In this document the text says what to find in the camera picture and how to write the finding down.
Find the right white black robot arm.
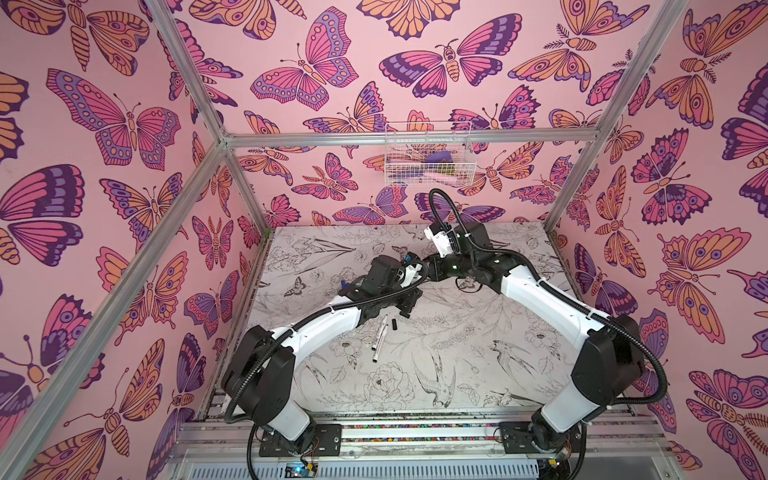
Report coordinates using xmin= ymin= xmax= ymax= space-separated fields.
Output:
xmin=424 ymin=221 xmax=668 ymax=452

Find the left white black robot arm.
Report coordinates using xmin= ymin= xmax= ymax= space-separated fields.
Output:
xmin=221 ymin=255 xmax=427 ymax=444

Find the white marker pen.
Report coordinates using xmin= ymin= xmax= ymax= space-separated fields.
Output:
xmin=372 ymin=325 xmax=389 ymax=363
xmin=372 ymin=316 xmax=389 ymax=351

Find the small green circuit board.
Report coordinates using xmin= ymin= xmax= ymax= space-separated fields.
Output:
xmin=284 ymin=462 xmax=318 ymax=479

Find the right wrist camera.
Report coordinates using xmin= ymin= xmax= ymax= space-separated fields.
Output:
xmin=424 ymin=222 xmax=461 ymax=258

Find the white wire basket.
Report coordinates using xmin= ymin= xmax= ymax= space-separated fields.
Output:
xmin=381 ymin=122 xmax=477 ymax=189

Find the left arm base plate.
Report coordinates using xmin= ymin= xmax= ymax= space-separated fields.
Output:
xmin=258 ymin=423 xmax=342 ymax=457

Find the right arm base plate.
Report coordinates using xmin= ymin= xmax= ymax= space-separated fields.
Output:
xmin=496 ymin=421 xmax=585 ymax=457

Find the aluminium rail base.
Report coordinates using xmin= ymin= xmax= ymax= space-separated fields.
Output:
xmin=160 ymin=412 xmax=687 ymax=479

